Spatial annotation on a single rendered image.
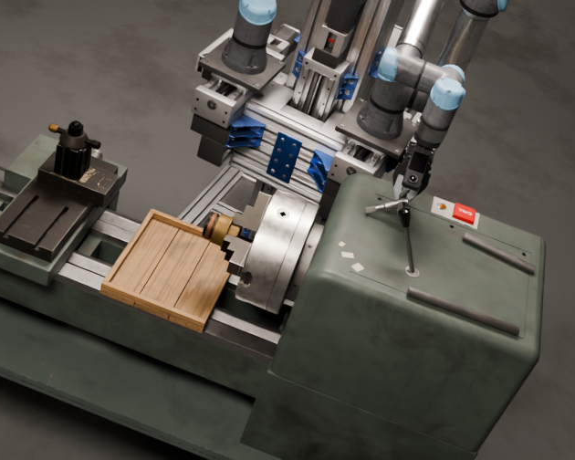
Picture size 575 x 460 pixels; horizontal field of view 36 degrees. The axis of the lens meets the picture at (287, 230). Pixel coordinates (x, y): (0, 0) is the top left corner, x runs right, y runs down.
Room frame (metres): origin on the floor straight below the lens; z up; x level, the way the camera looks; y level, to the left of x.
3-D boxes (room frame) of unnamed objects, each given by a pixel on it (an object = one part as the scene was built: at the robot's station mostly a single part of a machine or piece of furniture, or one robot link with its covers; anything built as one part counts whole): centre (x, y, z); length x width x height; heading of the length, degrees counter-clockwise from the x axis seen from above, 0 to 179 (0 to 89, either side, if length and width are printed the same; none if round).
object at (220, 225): (1.85, 0.17, 1.08); 0.09 x 0.09 x 0.09; 87
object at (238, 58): (2.59, 0.32, 1.21); 0.15 x 0.15 x 0.10
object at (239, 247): (1.75, 0.10, 1.09); 0.12 x 0.11 x 0.05; 177
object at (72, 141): (1.95, 0.64, 1.13); 0.08 x 0.08 x 0.03
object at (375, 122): (2.50, -0.17, 1.21); 0.15 x 0.15 x 0.10
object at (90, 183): (1.95, 0.61, 1.00); 0.20 x 0.10 x 0.05; 87
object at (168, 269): (1.85, 0.27, 0.88); 0.36 x 0.30 x 0.04; 177
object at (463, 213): (2.04, -0.44, 1.26); 0.06 x 0.06 x 0.02; 87
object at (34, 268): (1.91, 0.69, 0.89); 0.53 x 0.30 x 0.06; 177
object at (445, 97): (1.97, -0.26, 1.60); 0.09 x 0.08 x 0.11; 175
